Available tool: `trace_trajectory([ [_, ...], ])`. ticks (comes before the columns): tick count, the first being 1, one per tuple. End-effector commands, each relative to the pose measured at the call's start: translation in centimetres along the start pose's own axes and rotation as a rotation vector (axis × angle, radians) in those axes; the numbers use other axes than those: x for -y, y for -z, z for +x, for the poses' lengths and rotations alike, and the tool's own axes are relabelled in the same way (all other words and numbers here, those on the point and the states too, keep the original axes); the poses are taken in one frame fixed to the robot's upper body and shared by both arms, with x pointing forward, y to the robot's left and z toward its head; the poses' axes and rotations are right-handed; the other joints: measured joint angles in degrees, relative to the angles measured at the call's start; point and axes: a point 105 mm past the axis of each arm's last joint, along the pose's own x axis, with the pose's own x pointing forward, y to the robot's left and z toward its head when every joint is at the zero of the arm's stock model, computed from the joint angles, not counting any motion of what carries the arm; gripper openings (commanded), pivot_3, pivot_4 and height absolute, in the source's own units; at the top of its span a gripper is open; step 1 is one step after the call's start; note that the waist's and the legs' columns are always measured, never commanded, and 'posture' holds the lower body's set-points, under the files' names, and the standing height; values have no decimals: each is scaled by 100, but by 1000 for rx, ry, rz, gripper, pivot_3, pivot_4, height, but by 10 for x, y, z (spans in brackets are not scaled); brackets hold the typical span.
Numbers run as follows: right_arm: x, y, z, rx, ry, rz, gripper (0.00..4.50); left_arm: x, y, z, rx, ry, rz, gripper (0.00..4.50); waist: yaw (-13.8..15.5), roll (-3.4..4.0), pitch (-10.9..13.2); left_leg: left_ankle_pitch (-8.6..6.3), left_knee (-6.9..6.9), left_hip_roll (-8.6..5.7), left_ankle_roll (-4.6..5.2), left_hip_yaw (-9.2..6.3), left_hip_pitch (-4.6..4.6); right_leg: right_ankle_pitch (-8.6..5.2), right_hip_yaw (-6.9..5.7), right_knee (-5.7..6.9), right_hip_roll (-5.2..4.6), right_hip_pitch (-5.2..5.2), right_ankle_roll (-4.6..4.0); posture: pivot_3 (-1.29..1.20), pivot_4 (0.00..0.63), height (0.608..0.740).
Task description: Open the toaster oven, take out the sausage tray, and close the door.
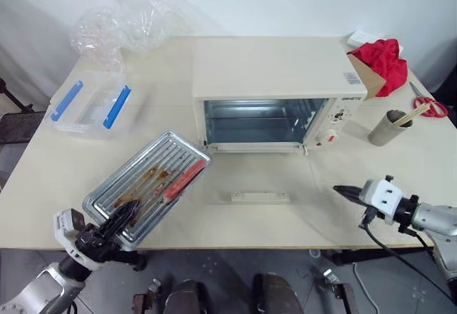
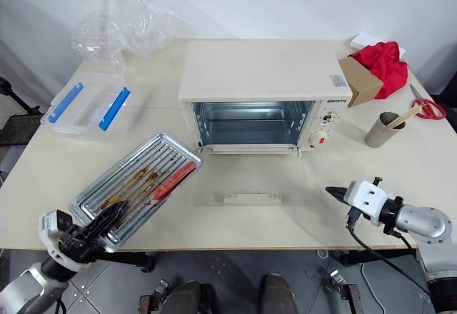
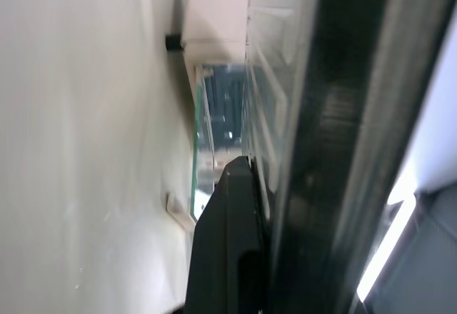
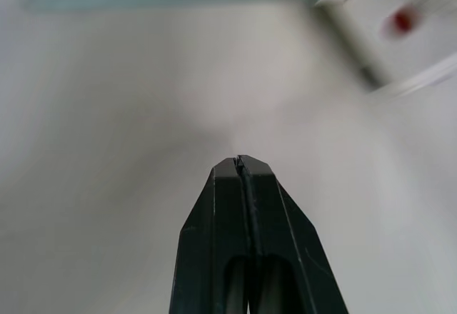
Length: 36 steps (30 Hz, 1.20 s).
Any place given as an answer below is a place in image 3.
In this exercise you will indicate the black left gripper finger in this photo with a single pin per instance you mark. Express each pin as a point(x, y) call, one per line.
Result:
point(225, 242)

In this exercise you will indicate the cream toaster oven body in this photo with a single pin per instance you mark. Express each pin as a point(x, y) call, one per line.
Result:
point(218, 10)

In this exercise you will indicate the green-edged glass pane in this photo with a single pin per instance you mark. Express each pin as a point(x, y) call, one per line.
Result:
point(198, 142)

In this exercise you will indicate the silver post with black clamp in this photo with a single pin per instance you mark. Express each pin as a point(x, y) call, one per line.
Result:
point(178, 14)

